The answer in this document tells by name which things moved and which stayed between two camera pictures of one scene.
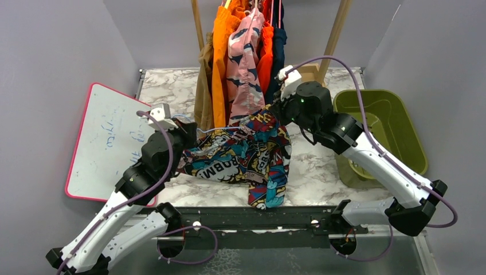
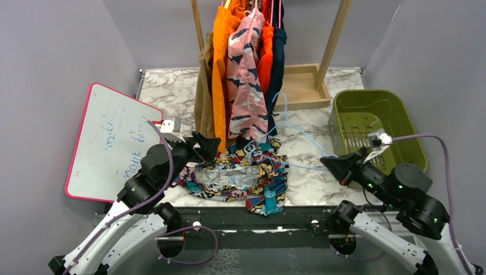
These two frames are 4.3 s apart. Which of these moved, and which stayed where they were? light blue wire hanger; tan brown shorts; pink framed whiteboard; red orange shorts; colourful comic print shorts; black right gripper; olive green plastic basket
Moved: colourful comic print shorts; light blue wire hanger; black right gripper
Stayed: red orange shorts; pink framed whiteboard; tan brown shorts; olive green plastic basket
